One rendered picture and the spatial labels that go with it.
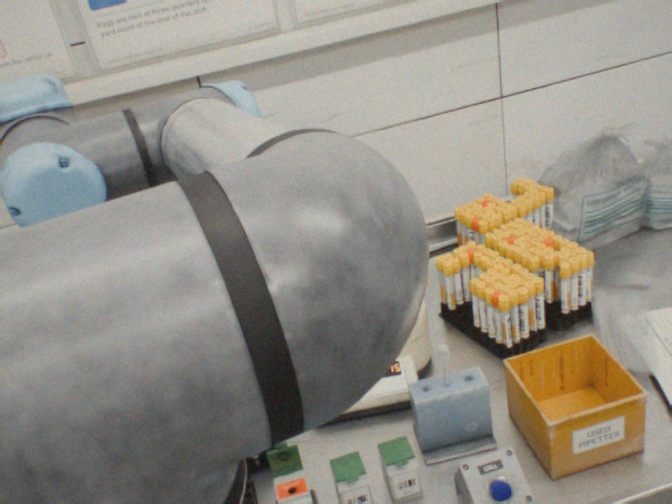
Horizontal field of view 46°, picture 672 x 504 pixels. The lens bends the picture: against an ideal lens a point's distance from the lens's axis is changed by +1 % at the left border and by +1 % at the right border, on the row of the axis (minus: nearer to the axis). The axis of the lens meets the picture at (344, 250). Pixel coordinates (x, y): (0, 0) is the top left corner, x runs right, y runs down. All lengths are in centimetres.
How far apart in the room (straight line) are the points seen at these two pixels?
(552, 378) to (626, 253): 41
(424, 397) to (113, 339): 80
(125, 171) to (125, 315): 41
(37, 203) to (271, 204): 39
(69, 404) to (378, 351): 11
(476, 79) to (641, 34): 32
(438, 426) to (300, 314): 81
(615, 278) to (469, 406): 45
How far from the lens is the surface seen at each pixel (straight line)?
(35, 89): 75
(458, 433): 109
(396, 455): 102
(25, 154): 66
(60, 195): 65
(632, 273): 143
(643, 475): 109
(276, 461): 101
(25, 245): 30
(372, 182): 32
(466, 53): 142
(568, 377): 116
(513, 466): 99
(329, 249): 28
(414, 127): 143
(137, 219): 29
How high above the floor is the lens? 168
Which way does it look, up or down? 31 degrees down
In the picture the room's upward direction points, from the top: 11 degrees counter-clockwise
